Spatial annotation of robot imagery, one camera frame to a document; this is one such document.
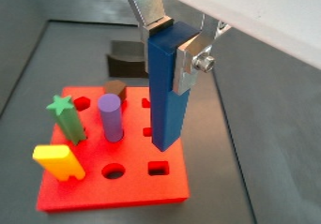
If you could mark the green star peg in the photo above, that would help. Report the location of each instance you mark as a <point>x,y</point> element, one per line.
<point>66,117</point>

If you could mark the purple cylinder peg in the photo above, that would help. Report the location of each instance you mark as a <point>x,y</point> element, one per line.
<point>110,109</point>

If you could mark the brown hexagon peg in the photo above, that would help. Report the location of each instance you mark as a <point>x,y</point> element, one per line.
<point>118,88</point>

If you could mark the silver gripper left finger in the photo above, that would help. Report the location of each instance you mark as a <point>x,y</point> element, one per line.
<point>151,17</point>

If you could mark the red peg board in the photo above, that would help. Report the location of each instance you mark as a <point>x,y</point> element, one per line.
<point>127,172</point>

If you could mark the blue rectangular block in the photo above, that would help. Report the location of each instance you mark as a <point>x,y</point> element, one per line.
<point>167,106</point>

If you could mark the black curved holder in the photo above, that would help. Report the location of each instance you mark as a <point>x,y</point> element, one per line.
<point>126,59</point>

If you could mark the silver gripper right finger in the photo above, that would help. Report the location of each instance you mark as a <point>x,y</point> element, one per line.
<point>194,55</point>

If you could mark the yellow arch peg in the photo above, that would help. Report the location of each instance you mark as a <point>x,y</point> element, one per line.
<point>59,161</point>

